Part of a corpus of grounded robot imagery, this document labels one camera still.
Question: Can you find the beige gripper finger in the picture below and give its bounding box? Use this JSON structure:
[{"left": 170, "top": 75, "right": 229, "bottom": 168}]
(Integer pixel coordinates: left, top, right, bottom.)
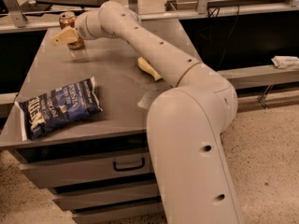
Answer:
[{"left": 50, "top": 26, "right": 78, "bottom": 46}]

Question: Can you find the orange patterned soda can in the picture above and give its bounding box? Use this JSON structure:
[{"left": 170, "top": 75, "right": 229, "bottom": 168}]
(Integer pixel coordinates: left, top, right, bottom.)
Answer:
[{"left": 59, "top": 11, "right": 85, "bottom": 49}]

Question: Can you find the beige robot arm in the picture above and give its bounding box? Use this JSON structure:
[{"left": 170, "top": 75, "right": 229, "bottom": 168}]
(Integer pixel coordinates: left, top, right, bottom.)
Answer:
[{"left": 51, "top": 1, "right": 244, "bottom": 224}]

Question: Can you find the yellow sponge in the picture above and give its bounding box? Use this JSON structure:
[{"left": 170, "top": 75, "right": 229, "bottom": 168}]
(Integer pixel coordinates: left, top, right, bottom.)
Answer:
[{"left": 137, "top": 57, "right": 162, "bottom": 81}]

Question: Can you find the blue chip bag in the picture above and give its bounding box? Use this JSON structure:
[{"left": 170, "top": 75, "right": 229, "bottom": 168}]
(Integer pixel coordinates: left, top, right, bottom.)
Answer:
[{"left": 15, "top": 77, "right": 103, "bottom": 141}]

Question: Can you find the grey drawer cabinet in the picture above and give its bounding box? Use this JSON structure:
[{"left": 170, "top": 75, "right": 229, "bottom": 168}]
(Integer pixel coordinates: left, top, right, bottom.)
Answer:
[{"left": 0, "top": 19, "right": 204, "bottom": 224}]

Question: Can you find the top grey drawer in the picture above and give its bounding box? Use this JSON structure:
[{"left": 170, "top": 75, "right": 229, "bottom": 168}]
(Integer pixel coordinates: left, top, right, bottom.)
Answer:
[{"left": 21, "top": 148, "right": 152, "bottom": 189}]

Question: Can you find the grey drawer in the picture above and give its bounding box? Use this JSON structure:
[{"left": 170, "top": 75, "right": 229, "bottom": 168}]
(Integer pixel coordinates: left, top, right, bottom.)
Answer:
[
  {"left": 72, "top": 199, "right": 164, "bottom": 224},
  {"left": 53, "top": 179, "right": 160, "bottom": 211},
  {"left": 21, "top": 148, "right": 152, "bottom": 189}
]

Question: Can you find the middle grey drawer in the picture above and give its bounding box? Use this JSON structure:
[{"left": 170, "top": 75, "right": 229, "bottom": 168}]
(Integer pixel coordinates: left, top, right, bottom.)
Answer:
[{"left": 53, "top": 179, "right": 160, "bottom": 211}]

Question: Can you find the bottom grey drawer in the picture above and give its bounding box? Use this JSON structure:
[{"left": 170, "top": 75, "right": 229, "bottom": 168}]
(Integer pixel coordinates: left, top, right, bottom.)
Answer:
[{"left": 72, "top": 199, "right": 164, "bottom": 224}]

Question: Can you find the white crumpled packet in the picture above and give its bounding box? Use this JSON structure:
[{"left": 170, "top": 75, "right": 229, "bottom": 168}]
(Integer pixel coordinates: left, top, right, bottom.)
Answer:
[{"left": 271, "top": 56, "right": 299, "bottom": 70}]

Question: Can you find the grey metal rail frame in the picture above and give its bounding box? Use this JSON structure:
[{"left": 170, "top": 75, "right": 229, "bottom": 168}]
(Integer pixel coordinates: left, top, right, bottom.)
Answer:
[{"left": 1, "top": 0, "right": 298, "bottom": 33}]

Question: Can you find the black drawer handle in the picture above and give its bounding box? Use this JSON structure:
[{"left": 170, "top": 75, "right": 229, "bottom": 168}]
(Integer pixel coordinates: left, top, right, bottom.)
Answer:
[{"left": 113, "top": 158, "right": 146, "bottom": 173}]

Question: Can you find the black hanging cable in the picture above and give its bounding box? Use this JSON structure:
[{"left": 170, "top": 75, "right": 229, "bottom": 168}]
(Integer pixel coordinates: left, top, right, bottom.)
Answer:
[{"left": 216, "top": 6, "right": 241, "bottom": 70}]

